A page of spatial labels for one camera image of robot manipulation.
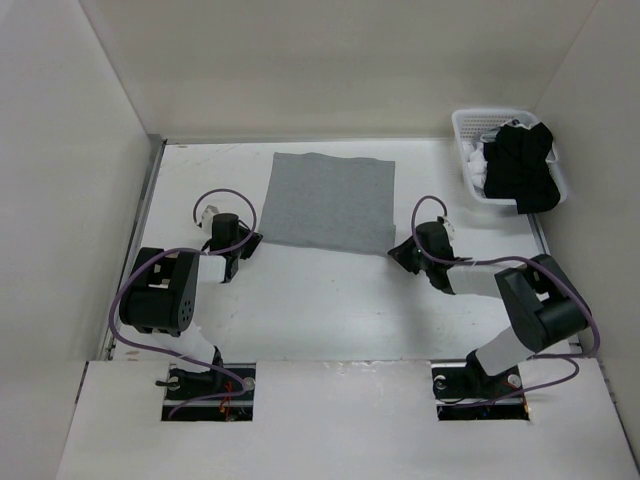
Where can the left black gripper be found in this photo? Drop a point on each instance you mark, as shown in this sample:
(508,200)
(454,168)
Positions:
(251,246)

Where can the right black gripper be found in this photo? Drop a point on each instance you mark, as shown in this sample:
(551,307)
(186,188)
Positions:
(401,255)

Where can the grey tank top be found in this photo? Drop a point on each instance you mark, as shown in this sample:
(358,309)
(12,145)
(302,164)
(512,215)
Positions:
(331,203)

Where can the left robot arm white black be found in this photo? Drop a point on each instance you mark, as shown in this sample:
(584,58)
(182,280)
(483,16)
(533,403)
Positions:
(161,301)

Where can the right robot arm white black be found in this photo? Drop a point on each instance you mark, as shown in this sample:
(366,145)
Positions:
(542,305)

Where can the black tank top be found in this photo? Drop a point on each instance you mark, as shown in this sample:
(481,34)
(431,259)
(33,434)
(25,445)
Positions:
(517,168)

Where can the white garment in basket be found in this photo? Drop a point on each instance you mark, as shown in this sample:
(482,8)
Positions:
(477,167)

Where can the white plastic laundry basket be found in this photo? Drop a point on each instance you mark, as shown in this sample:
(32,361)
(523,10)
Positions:
(472,126)

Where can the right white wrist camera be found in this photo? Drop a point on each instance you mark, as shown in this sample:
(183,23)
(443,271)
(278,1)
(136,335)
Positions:
(446,226)

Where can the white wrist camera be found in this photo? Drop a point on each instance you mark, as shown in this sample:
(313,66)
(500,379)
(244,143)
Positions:
(206,218)
(446,226)

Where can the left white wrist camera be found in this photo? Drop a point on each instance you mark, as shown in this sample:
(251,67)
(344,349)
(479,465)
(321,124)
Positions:
(206,218)

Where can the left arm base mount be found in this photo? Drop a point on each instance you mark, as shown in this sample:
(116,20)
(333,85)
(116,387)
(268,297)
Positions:
(209,396)

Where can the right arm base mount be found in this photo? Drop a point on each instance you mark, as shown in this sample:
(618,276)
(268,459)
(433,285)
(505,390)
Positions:
(464,392)

